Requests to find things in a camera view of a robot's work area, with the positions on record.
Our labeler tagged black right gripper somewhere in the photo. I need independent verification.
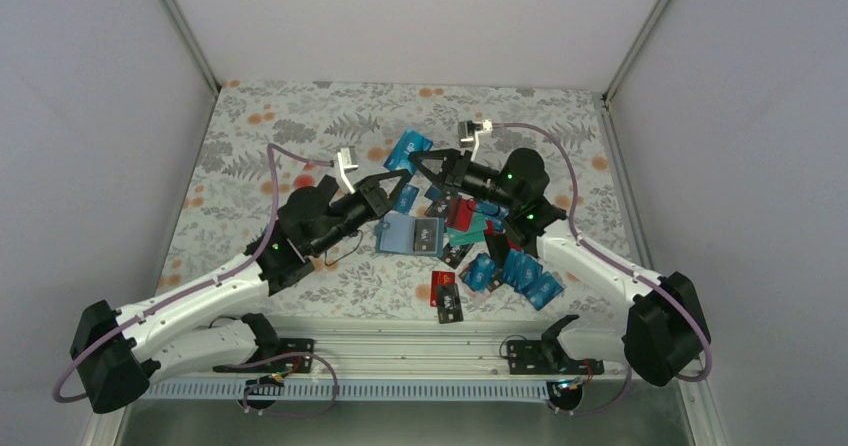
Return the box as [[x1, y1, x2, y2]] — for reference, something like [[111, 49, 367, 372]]
[[407, 149, 518, 210]]

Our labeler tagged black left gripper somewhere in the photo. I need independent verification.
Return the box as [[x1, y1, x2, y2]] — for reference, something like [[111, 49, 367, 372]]
[[308, 169, 409, 257]]

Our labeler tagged red card with black stripe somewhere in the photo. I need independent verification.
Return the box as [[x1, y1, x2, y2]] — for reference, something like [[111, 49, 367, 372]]
[[446, 197, 479, 232]]

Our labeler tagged teal leather card holder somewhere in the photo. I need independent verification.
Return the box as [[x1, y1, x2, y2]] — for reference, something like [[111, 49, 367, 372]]
[[375, 212, 445, 257]]

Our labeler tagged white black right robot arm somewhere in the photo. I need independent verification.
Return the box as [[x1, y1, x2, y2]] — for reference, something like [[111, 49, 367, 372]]
[[409, 148, 713, 386]]

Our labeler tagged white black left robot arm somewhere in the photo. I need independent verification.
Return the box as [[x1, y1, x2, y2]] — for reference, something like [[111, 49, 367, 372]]
[[70, 169, 412, 414]]

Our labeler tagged blue card front left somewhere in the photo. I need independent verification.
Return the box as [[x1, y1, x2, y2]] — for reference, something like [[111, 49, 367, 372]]
[[393, 184, 420, 214]]

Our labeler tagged blue card near holder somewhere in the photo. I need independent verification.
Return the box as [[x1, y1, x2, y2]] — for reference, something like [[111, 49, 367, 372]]
[[383, 129, 433, 175]]

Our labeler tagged teal green card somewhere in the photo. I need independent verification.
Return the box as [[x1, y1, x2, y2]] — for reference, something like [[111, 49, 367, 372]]
[[446, 213, 488, 246]]

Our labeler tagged white card with red circle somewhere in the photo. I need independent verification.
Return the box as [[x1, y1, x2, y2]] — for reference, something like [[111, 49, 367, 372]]
[[291, 163, 318, 190]]

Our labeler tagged black card with chip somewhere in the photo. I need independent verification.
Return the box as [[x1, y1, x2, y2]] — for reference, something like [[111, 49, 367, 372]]
[[439, 243, 473, 269]]

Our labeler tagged red yellow logo card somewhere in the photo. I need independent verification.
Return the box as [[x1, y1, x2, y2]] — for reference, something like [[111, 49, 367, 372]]
[[429, 270, 456, 307]]

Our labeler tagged blue card pile front right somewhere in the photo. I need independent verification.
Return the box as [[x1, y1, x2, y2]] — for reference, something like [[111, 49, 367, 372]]
[[459, 250, 564, 311]]

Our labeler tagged floral patterned table mat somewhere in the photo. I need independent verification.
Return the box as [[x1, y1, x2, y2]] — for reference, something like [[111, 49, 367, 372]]
[[156, 81, 631, 323]]

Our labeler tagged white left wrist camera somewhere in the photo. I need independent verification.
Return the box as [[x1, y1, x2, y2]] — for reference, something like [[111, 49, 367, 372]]
[[334, 146, 359, 194]]

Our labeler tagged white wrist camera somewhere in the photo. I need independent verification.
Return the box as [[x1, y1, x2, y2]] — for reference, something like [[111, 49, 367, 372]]
[[458, 119, 494, 154], [334, 146, 359, 194]]

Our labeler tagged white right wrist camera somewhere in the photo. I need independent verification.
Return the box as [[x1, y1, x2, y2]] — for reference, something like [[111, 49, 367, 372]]
[[458, 119, 494, 154]]

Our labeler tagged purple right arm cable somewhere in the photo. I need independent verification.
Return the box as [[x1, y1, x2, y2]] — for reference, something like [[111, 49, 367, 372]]
[[493, 122, 715, 419]]

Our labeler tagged aluminium rail frame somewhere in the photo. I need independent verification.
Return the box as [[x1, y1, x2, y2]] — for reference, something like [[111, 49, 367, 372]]
[[108, 315, 705, 381]]

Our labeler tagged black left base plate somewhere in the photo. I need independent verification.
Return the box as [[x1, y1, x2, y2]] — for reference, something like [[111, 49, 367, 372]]
[[213, 338, 315, 375]]

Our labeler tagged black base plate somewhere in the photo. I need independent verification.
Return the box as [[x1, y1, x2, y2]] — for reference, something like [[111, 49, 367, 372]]
[[503, 339, 605, 376], [213, 338, 315, 375]]

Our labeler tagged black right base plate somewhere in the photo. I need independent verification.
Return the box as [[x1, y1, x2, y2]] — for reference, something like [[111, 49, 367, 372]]
[[503, 339, 605, 376]]

